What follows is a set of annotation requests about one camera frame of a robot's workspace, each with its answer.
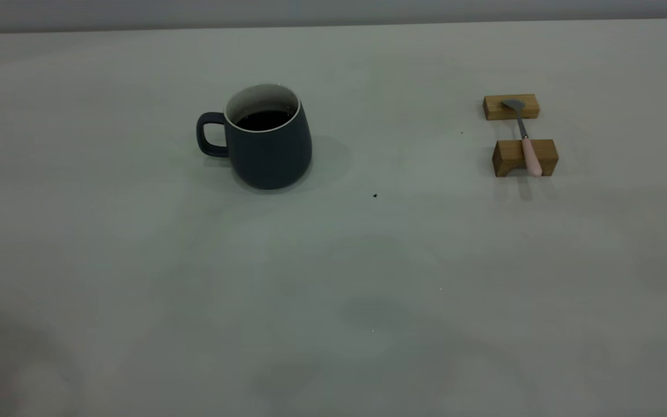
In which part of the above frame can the dark grey ceramic mug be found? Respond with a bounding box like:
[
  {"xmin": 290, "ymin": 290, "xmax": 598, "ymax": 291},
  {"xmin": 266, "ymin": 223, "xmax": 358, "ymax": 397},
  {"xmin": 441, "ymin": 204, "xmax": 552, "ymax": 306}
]
[{"xmin": 196, "ymin": 84, "xmax": 313, "ymax": 191}]

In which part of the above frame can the pink-handled metal spoon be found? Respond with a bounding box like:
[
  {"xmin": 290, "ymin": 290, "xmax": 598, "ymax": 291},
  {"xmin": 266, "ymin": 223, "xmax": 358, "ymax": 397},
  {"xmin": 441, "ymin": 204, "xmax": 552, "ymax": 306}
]
[{"xmin": 502, "ymin": 99, "xmax": 543, "ymax": 178}]

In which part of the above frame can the arched wooden block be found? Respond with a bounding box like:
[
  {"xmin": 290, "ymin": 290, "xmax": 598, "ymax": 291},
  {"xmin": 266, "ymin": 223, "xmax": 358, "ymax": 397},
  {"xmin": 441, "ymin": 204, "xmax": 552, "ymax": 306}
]
[{"xmin": 492, "ymin": 139, "xmax": 559, "ymax": 178}]

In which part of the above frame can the flat rectangular wooden block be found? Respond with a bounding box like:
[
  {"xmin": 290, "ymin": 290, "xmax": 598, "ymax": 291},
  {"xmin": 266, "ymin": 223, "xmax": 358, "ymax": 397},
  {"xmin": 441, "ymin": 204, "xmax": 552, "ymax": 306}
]
[{"xmin": 483, "ymin": 94, "xmax": 541, "ymax": 121}]

